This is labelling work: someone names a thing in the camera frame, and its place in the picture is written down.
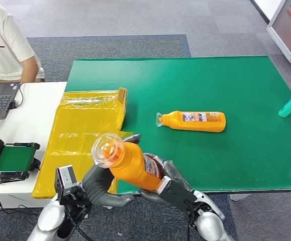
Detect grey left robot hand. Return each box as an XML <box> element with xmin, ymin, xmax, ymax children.
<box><xmin>81</xmin><ymin>134</ymin><xmax>141</xmax><ymax>208</ymax></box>

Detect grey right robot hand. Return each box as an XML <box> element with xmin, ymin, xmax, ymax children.
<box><xmin>138</xmin><ymin>153</ymin><xmax>194</xmax><ymax>206</ymax></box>

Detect orange bottle with clear cap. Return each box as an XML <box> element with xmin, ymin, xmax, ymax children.
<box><xmin>91</xmin><ymin>133</ymin><xmax>163</xmax><ymax>192</ymax></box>
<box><xmin>156</xmin><ymin>110</ymin><xmax>227</xmax><ymax>134</ymax></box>

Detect yellow taped cardboard box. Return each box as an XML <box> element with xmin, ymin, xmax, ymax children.
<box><xmin>32</xmin><ymin>87</ymin><xmax>133</xmax><ymax>199</ymax></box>

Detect green table mat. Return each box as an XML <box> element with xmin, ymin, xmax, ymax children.
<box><xmin>65</xmin><ymin>56</ymin><xmax>291</xmax><ymax>195</ymax></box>

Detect small green conveyor belt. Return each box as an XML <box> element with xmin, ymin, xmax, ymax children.
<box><xmin>0</xmin><ymin>142</ymin><xmax>41</xmax><ymax>184</ymax></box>

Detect white red sign stand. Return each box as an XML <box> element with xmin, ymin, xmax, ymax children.
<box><xmin>266</xmin><ymin>0</ymin><xmax>291</xmax><ymax>64</ymax></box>

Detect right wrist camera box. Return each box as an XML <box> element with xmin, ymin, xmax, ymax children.
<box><xmin>157</xmin><ymin>176</ymin><xmax>197</xmax><ymax>212</ymax></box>

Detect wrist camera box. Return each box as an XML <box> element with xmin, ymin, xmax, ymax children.
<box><xmin>157</xmin><ymin>176</ymin><xmax>197</xmax><ymax>212</ymax></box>
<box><xmin>54</xmin><ymin>165</ymin><xmax>79</xmax><ymax>206</ymax></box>

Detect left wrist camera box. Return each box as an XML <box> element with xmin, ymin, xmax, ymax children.
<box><xmin>54</xmin><ymin>165</ymin><xmax>79</xmax><ymax>206</ymax></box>

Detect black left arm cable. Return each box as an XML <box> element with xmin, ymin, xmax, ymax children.
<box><xmin>64</xmin><ymin>205</ymin><xmax>94</xmax><ymax>241</ymax></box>

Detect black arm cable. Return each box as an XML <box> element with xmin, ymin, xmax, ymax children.
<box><xmin>185</xmin><ymin>205</ymin><xmax>197</xmax><ymax>241</ymax></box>
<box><xmin>64</xmin><ymin>205</ymin><xmax>94</xmax><ymax>241</ymax></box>

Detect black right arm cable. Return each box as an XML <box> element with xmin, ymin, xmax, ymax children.
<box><xmin>185</xmin><ymin>205</ymin><xmax>197</xmax><ymax>241</ymax></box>

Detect red and black wires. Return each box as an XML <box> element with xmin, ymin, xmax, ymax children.
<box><xmin>0</xmin><ymin>179</ymin><xmax>39</xmax><ymax>215</ymax></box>

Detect black laptop cable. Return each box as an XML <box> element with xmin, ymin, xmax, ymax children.
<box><xmin>8</xmin><ymin>83</ymin><xmax>26</xmax><ymax>110</ymax></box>

